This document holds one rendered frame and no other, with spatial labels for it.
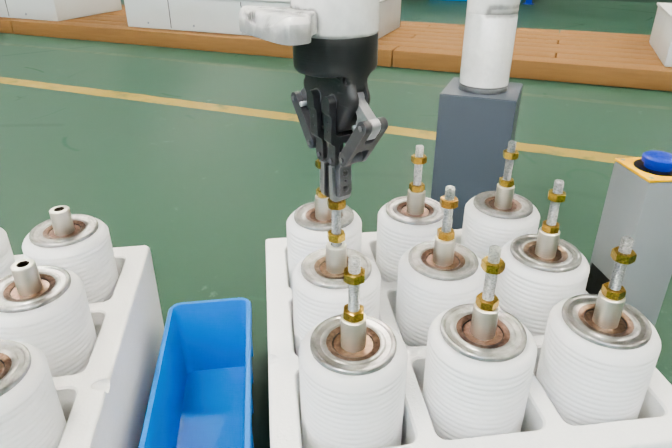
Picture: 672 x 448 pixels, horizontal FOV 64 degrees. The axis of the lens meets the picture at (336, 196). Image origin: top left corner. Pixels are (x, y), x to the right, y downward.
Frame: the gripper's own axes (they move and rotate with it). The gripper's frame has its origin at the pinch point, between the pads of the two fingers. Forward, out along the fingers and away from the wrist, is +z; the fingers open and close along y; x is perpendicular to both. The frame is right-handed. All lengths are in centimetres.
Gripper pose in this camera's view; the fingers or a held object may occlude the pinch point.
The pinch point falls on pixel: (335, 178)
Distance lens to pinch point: 53.4
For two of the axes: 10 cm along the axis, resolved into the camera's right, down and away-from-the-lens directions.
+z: 0.0, 9.0, 4.4
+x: -8.3, 2.5, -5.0
